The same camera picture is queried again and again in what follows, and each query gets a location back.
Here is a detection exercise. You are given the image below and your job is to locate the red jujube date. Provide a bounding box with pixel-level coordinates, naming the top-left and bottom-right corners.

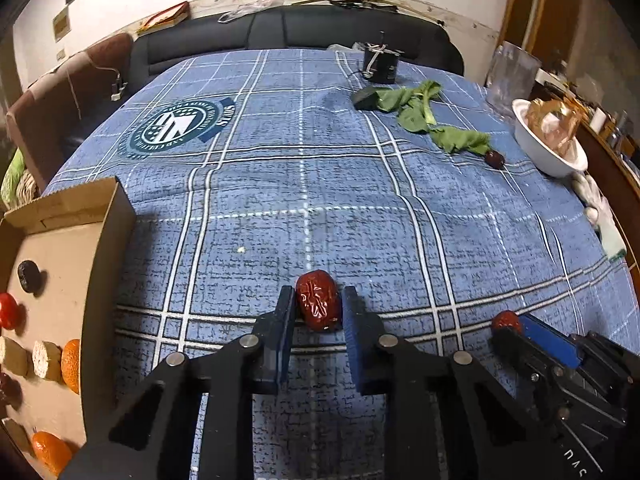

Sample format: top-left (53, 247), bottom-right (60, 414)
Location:
top-left (491, 310), bottom-right (523, 334)
top-left (295, 270), bottom-right (342, 332)

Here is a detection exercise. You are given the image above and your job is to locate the orange tangerine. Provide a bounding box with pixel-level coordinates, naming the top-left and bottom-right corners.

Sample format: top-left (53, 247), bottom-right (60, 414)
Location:
top-left (32, 431), bottom-right (74, 478)
top-left (61, 339), bottom-right (80, 394)

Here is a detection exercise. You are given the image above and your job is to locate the white yam piece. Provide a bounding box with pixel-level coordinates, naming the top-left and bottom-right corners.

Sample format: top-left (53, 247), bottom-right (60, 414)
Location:
top-left (0, 336), bottom-right (29, 377)
top-left (32, 340), bottom-right (62, 382)

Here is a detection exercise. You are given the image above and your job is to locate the dark plum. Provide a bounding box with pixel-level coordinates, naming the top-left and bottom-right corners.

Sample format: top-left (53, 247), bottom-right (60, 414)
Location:
top-left (17, 260), bottom-right (42, 294)

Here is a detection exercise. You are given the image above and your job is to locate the red tomato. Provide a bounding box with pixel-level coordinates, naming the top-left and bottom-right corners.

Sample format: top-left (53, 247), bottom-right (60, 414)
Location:
top-left (0, 292), bottom-right (23, 330)

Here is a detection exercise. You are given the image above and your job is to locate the white glove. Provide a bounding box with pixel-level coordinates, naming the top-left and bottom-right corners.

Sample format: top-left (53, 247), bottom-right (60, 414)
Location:
top-left (572, 172), bottom-right (627, 261)

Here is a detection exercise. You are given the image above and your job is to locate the blue plaid tablecloth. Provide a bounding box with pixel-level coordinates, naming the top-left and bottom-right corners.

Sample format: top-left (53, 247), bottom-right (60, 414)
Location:
top-left (47, 49), bottom-right (639, 479)

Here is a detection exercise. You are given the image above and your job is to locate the white bowl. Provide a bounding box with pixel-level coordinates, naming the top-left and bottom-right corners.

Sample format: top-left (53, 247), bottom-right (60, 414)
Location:
top-left (511, 97), bottom-right (590, 179)

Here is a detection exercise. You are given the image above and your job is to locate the dark date by vegetable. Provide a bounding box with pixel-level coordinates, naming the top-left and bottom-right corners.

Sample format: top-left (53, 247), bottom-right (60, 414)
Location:
top-left (484, 150), bottom-right (506, 170)

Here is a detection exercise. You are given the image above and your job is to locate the wooden side shelf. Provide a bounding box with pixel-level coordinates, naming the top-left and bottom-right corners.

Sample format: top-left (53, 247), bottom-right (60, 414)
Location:
top-left (512, 90), bottom-right (639, 289)

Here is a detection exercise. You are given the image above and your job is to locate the brown paper in bowl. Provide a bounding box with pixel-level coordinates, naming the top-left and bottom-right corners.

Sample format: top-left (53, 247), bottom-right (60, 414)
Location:
top-left (525, 98), bottom-right (586, 162)

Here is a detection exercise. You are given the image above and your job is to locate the cardboard box tray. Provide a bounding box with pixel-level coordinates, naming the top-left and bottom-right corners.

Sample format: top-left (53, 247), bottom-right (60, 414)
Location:
top-left (1, 177), bottom-right (136, 448)

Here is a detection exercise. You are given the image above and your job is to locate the green leafy vegetable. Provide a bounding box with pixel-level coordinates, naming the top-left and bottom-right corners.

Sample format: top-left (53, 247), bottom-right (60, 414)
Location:
top-left (373, 79), bottom-right (491, 156)

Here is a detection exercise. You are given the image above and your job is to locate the black small pouch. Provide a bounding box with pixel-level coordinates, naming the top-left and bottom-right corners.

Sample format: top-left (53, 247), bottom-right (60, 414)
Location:
top-left (350, 86), bottom-right (380, 110)

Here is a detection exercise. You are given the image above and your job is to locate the small black device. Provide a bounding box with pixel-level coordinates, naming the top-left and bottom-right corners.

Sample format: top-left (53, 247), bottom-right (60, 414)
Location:
top-left (360, 32), bottom-right (404, 84)

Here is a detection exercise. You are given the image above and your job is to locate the red date in box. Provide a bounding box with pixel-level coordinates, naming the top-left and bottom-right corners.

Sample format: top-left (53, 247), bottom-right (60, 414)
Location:
top-left (0, 372), bottom-right (22, 410)

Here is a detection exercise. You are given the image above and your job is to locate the clear plastic cup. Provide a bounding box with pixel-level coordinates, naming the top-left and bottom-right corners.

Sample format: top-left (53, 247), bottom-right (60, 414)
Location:
top-left (486, 41), bottom-right (541, 116)

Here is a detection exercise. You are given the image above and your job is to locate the black leather sofa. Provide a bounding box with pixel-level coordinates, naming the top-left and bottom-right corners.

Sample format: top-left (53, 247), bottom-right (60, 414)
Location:
top-left (127, 4), bottom-right (464, 93)

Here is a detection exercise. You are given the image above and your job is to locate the green patterned cloth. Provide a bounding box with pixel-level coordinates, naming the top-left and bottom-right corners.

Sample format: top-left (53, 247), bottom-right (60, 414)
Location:
top-left (1, 150), bottom-right (40, 211)

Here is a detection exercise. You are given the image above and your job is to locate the brown armchair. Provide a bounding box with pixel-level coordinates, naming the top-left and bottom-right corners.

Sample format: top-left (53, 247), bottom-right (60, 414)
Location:
top-left (6, 32), bottom-right (134, 191)

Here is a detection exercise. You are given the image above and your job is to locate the clear plastic bag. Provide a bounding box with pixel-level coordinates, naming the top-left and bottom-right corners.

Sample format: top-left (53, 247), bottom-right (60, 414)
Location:
top-left (218, 0), bottom-right (284, 24)

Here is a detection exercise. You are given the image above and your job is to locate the red gift box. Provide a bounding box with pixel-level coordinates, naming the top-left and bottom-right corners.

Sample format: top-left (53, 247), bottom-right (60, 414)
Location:
top-left (137, 1), bottom-right (191, 37)

